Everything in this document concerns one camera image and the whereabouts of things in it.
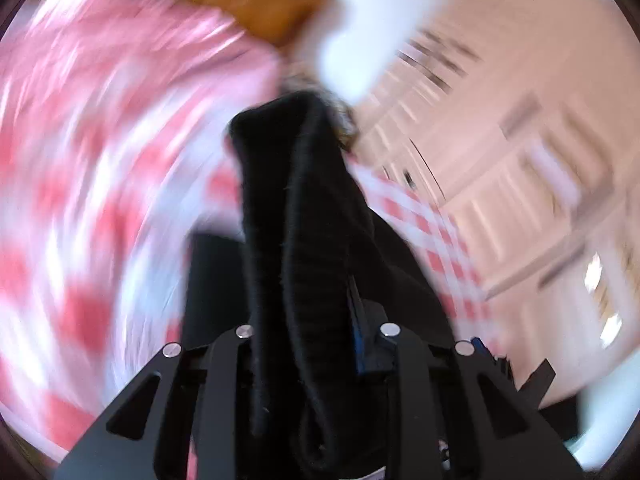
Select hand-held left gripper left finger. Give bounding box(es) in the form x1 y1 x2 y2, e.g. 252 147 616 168
52 325 257 480

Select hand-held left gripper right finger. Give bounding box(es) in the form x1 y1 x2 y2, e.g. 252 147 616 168
349 280 586 480

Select black pants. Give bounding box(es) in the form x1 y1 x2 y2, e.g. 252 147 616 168
182 91 471 473

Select pink quilt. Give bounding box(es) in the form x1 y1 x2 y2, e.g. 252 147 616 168
20 0 281 126

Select red white checked bed sheet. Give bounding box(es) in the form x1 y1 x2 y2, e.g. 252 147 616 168
0 0 501 466

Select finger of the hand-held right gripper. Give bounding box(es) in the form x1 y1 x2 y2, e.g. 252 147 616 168
517 359 557 403
470 337 516 386

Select brown wooden headboard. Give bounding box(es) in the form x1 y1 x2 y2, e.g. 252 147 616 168
155 0 333 48

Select light wooden wardrobe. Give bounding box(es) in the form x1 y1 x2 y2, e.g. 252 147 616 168
350 0 640 411

